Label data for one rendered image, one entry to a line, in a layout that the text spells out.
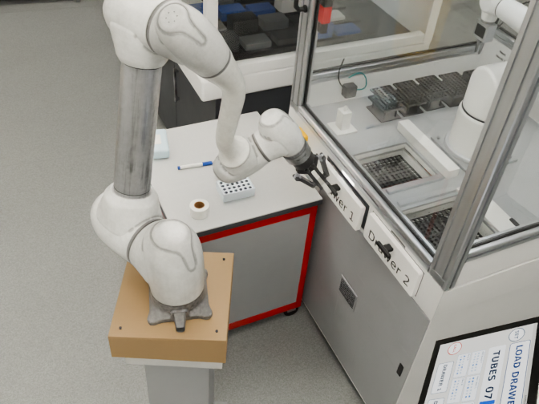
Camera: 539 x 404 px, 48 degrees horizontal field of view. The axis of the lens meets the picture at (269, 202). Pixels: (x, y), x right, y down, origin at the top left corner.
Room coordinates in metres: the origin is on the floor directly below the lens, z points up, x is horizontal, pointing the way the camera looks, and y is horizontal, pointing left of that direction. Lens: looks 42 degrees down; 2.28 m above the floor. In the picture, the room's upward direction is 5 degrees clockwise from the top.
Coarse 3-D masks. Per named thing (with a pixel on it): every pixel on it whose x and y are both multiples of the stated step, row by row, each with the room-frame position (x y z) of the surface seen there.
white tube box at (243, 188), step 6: (240, 180) 1.73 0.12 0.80; (246, 180) 1.74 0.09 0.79; (222, 186) 1.69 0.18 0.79; (228, 186) 1.69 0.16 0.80; (234, 186) 1.69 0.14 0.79; (240, 186) 1.70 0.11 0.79; (246, 186) 1.70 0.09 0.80; (252, 186) 1.70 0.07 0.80; (222, 192) 1.65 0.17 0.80; (228, 192) 1.65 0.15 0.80; (234, 192) 1.65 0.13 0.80; (240, 192) 1.66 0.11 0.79; (246, 192) 1.68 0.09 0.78; (252, 192) 1.69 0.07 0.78; (222, 198) 1.65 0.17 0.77; (228, 198) 1.64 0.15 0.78; (234, 198) 1.66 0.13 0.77; (240, 198) 1.67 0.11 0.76
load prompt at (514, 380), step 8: (512, 344) 0.84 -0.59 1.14; (520, 344) 0.83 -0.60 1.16; (528, 344) 0.82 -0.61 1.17; (512, 352) 0.82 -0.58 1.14; (520, 352) 0.81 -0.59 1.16; (528, 352) 0.80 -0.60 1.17; (512, 360) 0.79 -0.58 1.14; (520, 360) 0.79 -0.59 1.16; (528, 360) 0.78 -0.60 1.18; (512, 368) 0.77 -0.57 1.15; (520, 368) 0.76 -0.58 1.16; (512, 376) 0.75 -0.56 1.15; (520, 376) 0.74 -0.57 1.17; (504, 384) 0.74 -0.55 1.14; (512, 384) 0.73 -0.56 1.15; (520, 384) 0.72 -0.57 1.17; (504, 392) 0.71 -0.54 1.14; (512, 392) 0.71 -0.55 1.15; (520, 392) 0.70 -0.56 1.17; (504, 400) 0.69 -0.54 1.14; (512, 400) 0.69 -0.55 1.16; (520, 400) 0.68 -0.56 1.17
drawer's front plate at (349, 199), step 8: (320, 168) 1.73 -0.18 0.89; (328, 168) 1.69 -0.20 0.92; (328, 176) 1.68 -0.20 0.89; (336, 176) 1.64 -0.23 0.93; (344, 184) 1.60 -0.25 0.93; (344, 192) 1.58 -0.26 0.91; (352, 192) 1.57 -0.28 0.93; (344, 200) 1.58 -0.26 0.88; (352, 200) 1.54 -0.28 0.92; (352, 208) 1.53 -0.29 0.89; (360, 208) 1.49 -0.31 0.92; (352, 216) 1.52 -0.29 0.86; (360, 216) 1.49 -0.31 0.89; (352, 224) 1.51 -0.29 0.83; (360, 224) 1.50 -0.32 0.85
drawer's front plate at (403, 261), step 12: (372, 216) 1.46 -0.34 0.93; (372, 228) 1.44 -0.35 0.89; (384, 228) 1.40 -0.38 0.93; (384, 240) 1.38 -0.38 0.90; (396, 240) 1.35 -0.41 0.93; (396, 252) 1.32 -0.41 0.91; (396, 264) 1.31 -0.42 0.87; (408, 264) 1.27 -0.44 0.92; (396, 276) 1.29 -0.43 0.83; (408, 276) 1.25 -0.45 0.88; (420, 276) 1.22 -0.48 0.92; (408, 288) 1.24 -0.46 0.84
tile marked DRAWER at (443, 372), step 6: (438, 366) 0.86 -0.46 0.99; (444, 366) 0.86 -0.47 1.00; (450, 366) 0.85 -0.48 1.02; (438, 372) 0.85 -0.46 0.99; (444, 372) 0.84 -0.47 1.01; (450, 372) 0.83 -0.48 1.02; (438, 378) 0.83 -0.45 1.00; (444, 378) 0.82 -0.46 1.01; (438, 384) 0.81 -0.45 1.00; (444, 384) 0.80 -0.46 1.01; (432, 390) 0.79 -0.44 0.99; (438, 390) 0.79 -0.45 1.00; (444, 390) 0.78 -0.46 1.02
